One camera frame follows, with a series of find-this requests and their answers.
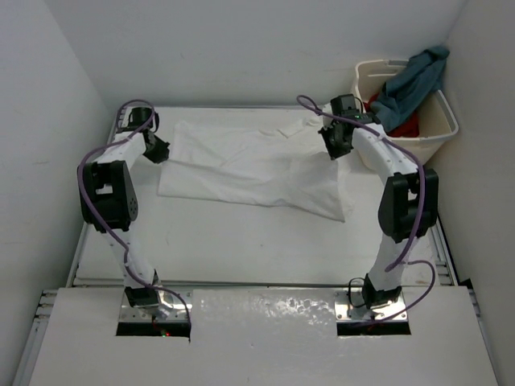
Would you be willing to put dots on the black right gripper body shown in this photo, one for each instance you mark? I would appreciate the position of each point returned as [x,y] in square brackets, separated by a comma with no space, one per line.
[335,146]

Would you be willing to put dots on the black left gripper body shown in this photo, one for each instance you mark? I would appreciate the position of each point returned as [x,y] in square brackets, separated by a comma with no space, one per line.
[156,153]

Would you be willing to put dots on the white printed t shirt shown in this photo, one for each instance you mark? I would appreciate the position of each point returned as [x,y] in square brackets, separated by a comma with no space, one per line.
[266,166]

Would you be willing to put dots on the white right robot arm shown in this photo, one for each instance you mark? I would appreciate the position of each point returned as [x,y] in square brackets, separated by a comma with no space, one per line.
[408,206]

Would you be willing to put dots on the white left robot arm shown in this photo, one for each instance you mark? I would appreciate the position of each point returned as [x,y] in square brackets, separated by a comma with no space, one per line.
[109,202]

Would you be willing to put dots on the red t shirt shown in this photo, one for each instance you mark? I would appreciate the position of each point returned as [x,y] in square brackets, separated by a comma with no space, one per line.
[409,129]

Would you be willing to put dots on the cream plastic laundry basket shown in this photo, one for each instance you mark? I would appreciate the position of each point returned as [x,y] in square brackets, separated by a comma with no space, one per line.
[436,121]

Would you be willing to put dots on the teal blue t shirt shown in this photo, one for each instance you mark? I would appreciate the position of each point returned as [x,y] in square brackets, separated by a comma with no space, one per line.
[401,95]

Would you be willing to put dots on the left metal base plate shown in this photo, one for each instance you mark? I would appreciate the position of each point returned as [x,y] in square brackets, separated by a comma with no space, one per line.
[172,308]

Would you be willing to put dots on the metal base plate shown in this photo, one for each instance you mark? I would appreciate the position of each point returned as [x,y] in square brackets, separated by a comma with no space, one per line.
[350,307]
[172,308]

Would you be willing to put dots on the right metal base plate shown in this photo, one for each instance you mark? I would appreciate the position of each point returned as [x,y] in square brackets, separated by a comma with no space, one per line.
[350,307]

